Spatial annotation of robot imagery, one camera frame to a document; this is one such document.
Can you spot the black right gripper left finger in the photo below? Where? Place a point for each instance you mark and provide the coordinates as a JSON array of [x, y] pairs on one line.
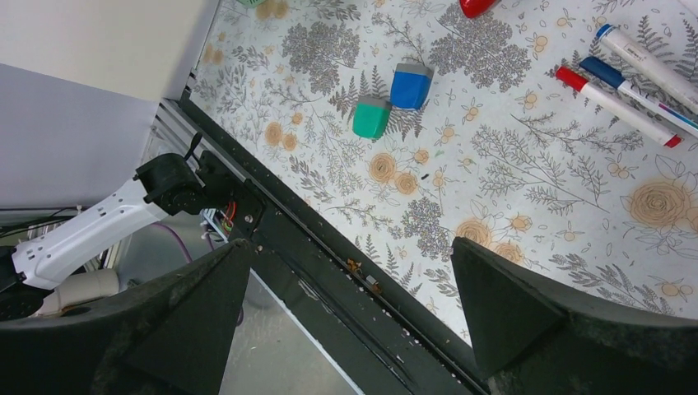
[[169, 335]]

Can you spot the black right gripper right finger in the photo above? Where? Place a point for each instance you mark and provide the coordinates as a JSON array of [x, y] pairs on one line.
[[533, 335]]

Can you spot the white sketch pad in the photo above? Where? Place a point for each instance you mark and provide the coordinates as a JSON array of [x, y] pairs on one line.
[[144, 49]]

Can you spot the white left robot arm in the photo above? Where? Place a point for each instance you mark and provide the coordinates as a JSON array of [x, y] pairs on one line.
[[164, 186]]

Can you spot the red whiteboard marker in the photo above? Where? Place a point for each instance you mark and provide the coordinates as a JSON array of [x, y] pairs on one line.
[[644, 124]]

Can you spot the dark blue whiteboard marker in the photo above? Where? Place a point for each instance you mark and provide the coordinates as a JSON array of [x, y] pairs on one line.
[[616, 80]]

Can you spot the teal stamp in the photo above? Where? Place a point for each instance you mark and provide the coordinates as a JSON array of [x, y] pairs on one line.
[[371, 117]]

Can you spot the blue stamp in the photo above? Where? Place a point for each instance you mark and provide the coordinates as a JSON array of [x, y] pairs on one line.
[[410, 86]]

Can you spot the red and black stamp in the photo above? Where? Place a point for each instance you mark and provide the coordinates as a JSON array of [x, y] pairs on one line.
[[475, 8]]

